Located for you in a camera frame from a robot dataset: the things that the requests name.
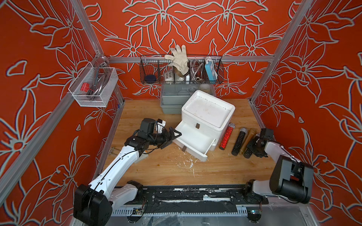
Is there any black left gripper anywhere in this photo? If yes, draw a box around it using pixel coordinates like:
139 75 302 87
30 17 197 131
147 128 182 148

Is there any black glitter microphone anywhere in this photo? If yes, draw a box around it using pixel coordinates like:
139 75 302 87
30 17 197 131
243 146 254 159

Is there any gold microphone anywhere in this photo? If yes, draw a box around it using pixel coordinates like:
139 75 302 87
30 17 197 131
239 128 257 155

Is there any black microphone silver head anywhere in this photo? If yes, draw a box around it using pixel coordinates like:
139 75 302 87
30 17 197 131
232 128 248 156

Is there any red glitter microphone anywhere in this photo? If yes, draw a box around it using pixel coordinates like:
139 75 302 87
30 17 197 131
219 122 235 150

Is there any white drawer cabinet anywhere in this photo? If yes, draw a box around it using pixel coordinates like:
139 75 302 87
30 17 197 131
173 90 235 162

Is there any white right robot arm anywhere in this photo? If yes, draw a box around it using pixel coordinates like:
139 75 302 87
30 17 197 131
243 128 314 204

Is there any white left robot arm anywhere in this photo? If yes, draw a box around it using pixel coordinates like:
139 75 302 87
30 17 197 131
73 118 182 226

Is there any grey plastic storage box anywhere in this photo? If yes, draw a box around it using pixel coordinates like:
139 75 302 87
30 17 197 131
160 84 216 115

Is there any dark blue round object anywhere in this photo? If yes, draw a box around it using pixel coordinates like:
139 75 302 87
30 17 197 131
144 74 157 84

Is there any white power strip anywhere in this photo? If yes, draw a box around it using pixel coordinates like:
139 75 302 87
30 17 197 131
163 70 174 82

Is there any white work glove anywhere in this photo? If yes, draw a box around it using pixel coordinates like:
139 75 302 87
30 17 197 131
165 45 189 76

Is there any blue white box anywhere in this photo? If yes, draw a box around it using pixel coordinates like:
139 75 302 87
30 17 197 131
204 56 218 82

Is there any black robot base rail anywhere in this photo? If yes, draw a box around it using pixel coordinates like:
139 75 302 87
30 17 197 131
113 185 269 216

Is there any black wire wall basket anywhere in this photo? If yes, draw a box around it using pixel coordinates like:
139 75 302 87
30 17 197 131
140 55 225 85

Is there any metal coiled hose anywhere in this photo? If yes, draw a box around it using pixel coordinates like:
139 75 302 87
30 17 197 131
190 60 205 82

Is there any white wire wall basket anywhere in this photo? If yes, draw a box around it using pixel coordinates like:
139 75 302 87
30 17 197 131
68 63 118 107

